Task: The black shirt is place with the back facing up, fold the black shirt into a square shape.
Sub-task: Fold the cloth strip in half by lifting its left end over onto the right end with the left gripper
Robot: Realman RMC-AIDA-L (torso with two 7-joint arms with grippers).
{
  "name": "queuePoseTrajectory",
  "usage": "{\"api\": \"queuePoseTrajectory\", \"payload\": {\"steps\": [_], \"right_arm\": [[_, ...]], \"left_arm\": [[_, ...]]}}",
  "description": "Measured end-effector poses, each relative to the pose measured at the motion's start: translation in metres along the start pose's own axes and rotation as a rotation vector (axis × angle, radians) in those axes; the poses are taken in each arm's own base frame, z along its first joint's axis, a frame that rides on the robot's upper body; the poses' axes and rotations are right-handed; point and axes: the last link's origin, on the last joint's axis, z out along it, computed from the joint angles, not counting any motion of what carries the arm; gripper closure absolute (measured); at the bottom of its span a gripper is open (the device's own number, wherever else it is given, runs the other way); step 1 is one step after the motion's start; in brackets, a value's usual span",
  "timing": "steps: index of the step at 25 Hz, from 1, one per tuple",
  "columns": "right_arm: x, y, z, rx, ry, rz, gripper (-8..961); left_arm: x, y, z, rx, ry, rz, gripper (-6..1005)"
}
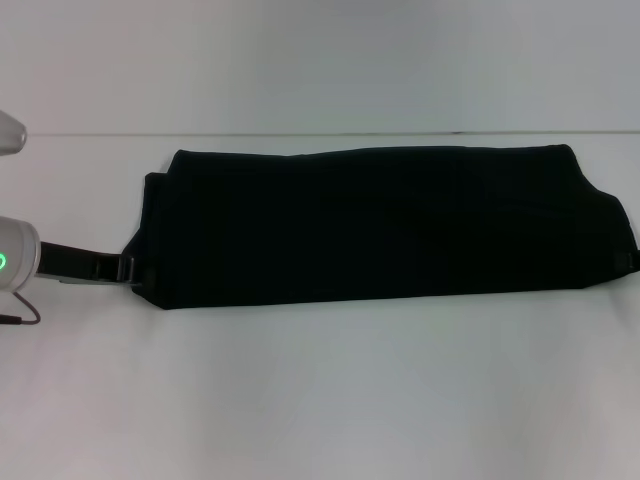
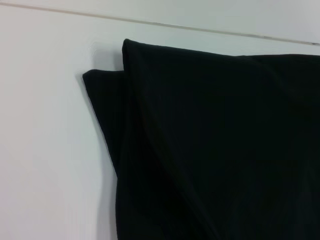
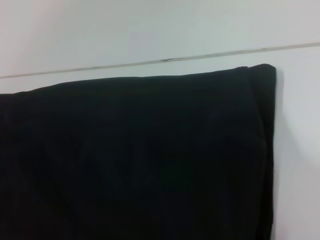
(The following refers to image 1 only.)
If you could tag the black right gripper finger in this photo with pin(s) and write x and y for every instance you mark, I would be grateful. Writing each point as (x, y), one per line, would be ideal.
(627, 262)

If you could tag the black shirt with FREE print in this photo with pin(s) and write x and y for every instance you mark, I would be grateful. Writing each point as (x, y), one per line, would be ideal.
(375, 225)

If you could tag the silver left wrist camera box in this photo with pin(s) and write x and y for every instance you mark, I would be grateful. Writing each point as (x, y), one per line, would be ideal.
(11, 134)

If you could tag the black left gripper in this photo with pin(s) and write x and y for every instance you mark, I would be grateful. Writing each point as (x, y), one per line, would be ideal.
(75, 262)

